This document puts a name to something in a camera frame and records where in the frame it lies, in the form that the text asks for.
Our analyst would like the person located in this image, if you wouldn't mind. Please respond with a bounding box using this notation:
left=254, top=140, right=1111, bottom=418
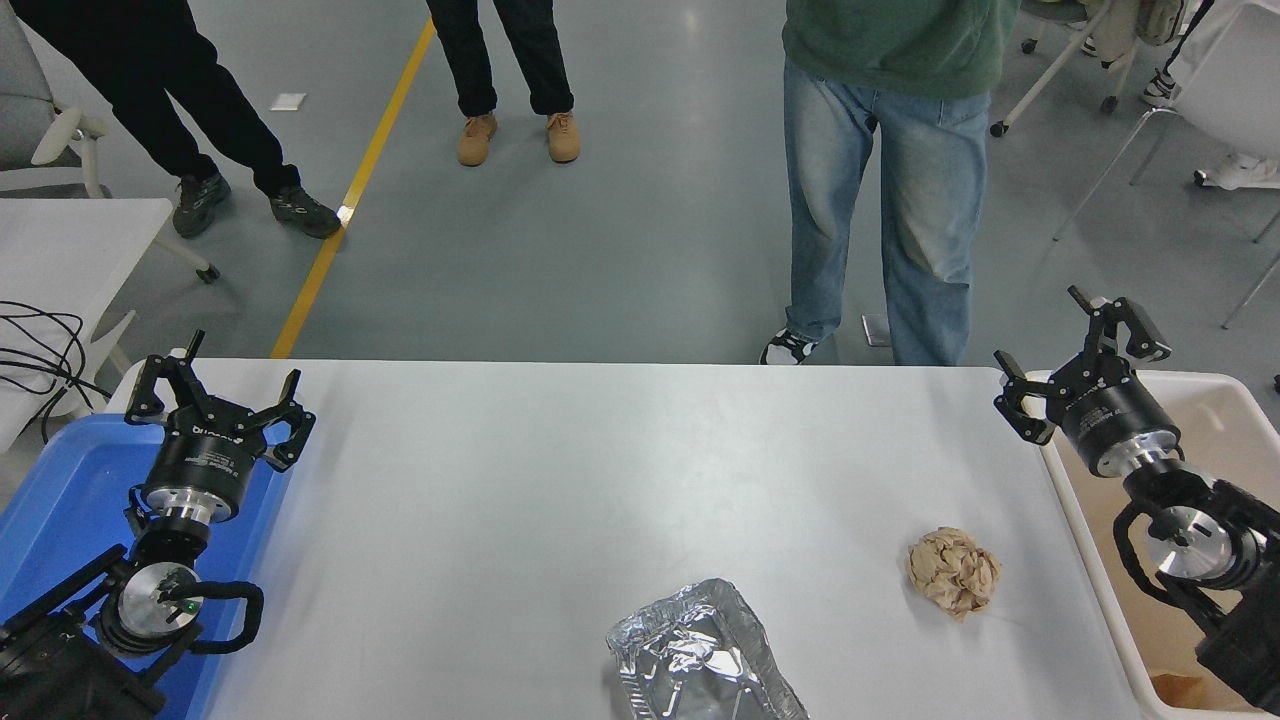
left=5, top=0, right=343, bottom=241
left=1140, top=0, right=1216, bottom=108
left=757, top=0, right=1023, bottom=367
left=424, top=0, right=583, bottom=168

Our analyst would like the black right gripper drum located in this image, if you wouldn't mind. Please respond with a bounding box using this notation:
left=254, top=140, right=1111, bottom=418
left=1050, top=372, right=1179, bottom=476

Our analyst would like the black cable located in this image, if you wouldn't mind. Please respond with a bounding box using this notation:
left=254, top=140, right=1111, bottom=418
left=0, top=302, right=113, bottom=446

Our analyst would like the blue plastic tray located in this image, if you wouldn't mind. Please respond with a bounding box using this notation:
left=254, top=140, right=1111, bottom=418
left=0, top=415, right=296, bottom=720

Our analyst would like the white chair base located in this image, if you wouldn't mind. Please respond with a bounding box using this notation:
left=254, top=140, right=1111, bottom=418
left=1193, top=150, right=1280, bottom=191

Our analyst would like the grey white office chair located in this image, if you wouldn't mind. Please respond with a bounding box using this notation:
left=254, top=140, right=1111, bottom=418
left=0, top=0, right=111, bottom=199

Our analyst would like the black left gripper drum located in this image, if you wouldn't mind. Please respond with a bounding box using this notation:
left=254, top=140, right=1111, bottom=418
left=145, top=420, right=263, bottom=501

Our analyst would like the silver foil tray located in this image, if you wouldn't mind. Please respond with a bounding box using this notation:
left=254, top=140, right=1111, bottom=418
left=605, top=578, right=809, bottom=720

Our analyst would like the white chair with metal legs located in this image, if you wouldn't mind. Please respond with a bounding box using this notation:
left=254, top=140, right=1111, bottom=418
left=1052, top=0, right=1280, bottom=331

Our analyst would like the large pale plastic bin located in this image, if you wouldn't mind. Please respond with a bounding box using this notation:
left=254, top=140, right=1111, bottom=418
left=1015, top=368, right=1280, bottom=720

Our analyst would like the white side table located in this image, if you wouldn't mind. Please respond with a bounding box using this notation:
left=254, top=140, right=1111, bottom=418
left=0, top=198, right=219, bottom=451

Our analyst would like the crumpled tan paper ball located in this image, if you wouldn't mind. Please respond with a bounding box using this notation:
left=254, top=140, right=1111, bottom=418
left=905, top=527, right=1003, bottom=623

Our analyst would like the beige garment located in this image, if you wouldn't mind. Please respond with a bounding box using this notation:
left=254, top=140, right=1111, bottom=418
left=1080, top=0, right=1186, bottom=56

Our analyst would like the white wheeled chair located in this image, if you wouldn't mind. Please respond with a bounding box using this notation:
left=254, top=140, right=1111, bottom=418
left=988, top=0, right=1186, bottom=139

